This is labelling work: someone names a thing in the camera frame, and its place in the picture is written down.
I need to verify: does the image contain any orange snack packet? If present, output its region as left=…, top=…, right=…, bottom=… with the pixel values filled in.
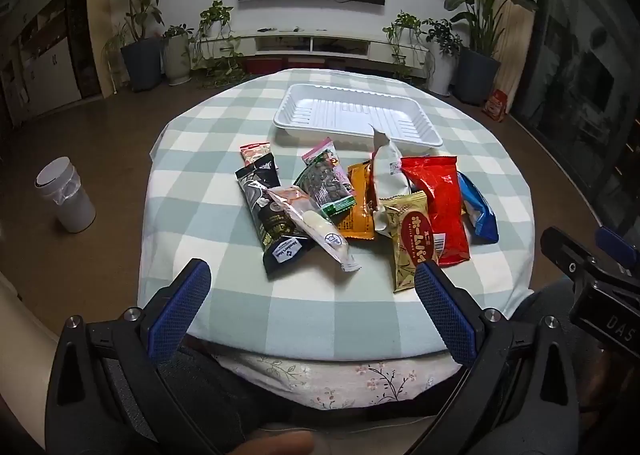
left=336, top=161, right=377, bottom=241

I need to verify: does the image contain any white trash bin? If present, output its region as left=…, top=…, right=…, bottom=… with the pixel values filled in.
left=34, top=156, right=97, bottom=233

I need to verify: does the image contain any red paper bag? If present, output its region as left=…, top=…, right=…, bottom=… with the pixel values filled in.
left=482, top=89, right=508, bottom=123

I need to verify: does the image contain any small plant beige ribbed pot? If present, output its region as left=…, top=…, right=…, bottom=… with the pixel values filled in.
left=161, top=24, right=195, bottom=87

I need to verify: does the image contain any dark glass door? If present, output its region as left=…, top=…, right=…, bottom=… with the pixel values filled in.
left=510, top=0, right=640, bottom=246

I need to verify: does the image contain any green checked tablecloth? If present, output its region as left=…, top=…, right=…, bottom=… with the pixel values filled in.
left=137, top=68, right=535, bottom=363

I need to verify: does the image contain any gold snack packet red label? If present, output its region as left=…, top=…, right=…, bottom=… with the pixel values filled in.
left=381, top=191, right=441, bottom=294

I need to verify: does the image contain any pink cartoon snack packet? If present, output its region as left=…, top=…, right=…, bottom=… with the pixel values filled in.
left=266, top=186, right=362, bottom=272

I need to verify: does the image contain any white plastic tray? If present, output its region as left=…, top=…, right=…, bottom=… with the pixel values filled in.
left=273, top=83, right=445, bottom=150

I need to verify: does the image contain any black spoon print snack packet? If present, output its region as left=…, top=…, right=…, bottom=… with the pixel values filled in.
left=235, top=154, right=303, bottom=252

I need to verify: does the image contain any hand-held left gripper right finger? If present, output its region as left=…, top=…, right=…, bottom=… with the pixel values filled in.
left=400, top=261, right=583, bottom=455

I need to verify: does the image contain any tall leafy plant blue pot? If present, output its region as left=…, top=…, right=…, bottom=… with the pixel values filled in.
left=97, top=0, right=166, bottom=93

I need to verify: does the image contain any white television cabinet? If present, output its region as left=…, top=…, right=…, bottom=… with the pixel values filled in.
left=197, top=28, right=431, bottom=71

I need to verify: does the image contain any beige curtain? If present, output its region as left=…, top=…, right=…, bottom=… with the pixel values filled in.
left=492, top=0, right=541, bottom=101

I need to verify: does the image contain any blue snack packet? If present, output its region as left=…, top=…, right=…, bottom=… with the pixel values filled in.
left=457, top=171, right=500, bottom=244

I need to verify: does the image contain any trailing vine plant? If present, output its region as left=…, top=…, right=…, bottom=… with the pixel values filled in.
left=190, top=0, right=261, bottom=88
left=382, top=11, right=431, bottom=83

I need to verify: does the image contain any person's left hand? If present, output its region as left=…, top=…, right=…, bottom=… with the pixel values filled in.
left=234, top=435, right=317, bottom=455

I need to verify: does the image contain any broad leaf plant dark pot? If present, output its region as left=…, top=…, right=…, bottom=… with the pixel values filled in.
left=422, top=0, right=540, bottom=106

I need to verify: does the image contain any bushy plant white pot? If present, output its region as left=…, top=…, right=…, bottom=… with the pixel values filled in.
left=422, top=18, right=463, bottom=97

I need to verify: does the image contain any green nut snack packet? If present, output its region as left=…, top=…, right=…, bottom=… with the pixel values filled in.
left=294, top=137, right=357, bottom=220

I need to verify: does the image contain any small red pink snack packet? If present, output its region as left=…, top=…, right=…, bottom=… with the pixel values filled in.
left=239, top=142, right=273, bottom=166

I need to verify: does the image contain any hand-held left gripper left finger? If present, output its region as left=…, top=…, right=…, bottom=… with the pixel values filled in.
left=45, top=257, right=241, bottom=455

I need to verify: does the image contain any white snack packet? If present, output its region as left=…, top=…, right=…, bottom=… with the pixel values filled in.
left=369, top=124, right=416, bottom=238

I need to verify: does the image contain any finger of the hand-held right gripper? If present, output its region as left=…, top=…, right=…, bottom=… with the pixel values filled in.
left=594, top=226, right=640, bottom=279
left=540, top=226, right=609, bottom=297

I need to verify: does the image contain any red storage box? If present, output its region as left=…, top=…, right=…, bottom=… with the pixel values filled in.
left=245, top=58, right=283, bottom=77
left=287, top=55, right=326, bottom=70

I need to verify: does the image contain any floral cloth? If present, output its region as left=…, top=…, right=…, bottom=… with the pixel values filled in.
left=210, top=352, right=463, bottom=411

